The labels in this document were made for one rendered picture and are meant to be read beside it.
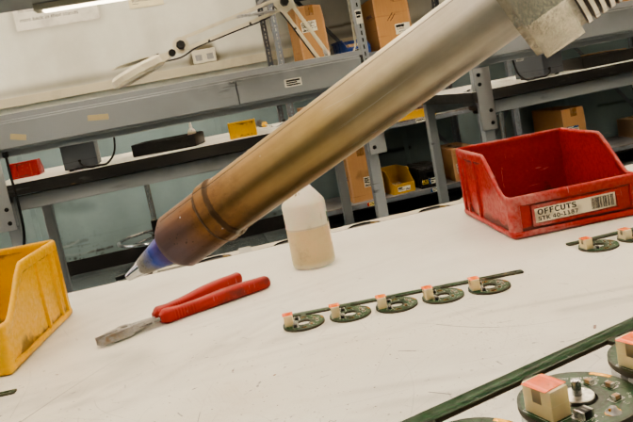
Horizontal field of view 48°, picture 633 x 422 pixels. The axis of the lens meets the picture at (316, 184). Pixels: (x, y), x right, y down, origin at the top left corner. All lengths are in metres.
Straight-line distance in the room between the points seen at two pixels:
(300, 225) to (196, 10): 4.12
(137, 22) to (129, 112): 2.20
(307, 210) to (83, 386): 0.21
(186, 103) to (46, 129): 0.46
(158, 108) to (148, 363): 2.05
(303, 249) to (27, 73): 4.19
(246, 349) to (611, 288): 0.20
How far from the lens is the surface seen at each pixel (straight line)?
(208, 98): 2.45
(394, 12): 4.40
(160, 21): 4.61
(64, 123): 2.47
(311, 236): 0.53
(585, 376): 0.17
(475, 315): 0.39
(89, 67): 4.61
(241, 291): 0.50
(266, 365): 0.38
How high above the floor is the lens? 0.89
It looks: 8 degrees down
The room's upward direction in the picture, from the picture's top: 11 degrees counter-clockwise
